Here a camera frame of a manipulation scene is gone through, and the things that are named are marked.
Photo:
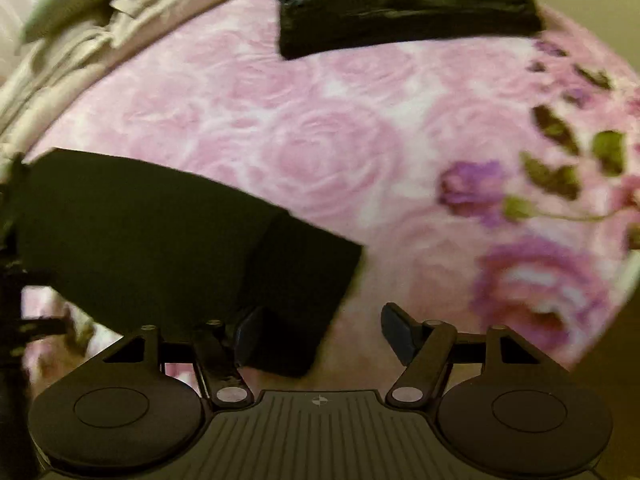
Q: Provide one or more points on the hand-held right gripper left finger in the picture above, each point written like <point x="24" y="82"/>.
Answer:
<point x="250" y="332"/>

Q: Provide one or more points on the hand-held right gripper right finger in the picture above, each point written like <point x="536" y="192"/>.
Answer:
<point x="397" y="332"/>

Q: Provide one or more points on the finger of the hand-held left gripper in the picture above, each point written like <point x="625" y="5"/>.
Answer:
<point x="11" y="210"/>

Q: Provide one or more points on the beige quilt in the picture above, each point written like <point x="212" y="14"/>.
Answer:
<point x="75" y="70"/>

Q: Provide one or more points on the pink floral blanket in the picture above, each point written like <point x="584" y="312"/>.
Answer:
<point x="325" y="160"/>

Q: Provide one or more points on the green pillow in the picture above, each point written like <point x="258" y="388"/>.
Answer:
<point x="85" y="0"/>

